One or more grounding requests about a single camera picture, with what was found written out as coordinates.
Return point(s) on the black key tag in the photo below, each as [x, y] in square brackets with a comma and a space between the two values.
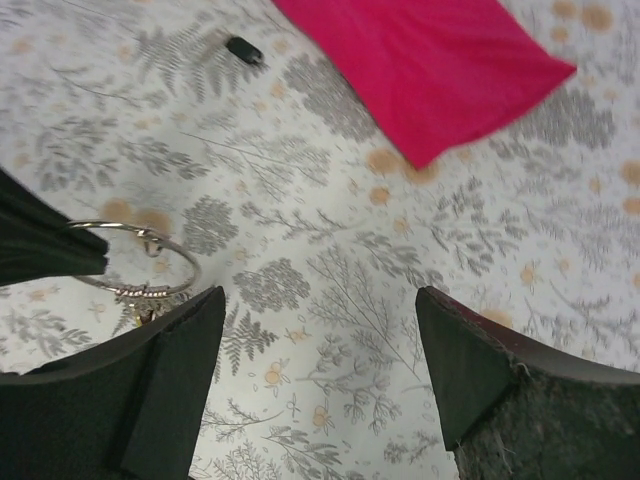
[245, 51]

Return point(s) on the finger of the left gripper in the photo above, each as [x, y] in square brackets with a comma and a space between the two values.
[38, 242]

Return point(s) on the floral table mat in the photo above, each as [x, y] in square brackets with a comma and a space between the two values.
[279, 182]

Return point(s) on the magenta cloth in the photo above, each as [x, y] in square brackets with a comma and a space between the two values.
[434, 74]

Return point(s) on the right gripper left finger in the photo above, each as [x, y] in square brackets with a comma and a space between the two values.
[129, 408]

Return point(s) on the large metal keyring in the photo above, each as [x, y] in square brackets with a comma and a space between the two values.
[149, 264]

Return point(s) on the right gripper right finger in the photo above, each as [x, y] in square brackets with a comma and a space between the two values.
[511, 407]

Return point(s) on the bunch of tagged keys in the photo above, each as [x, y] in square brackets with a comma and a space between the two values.
[147, 310]

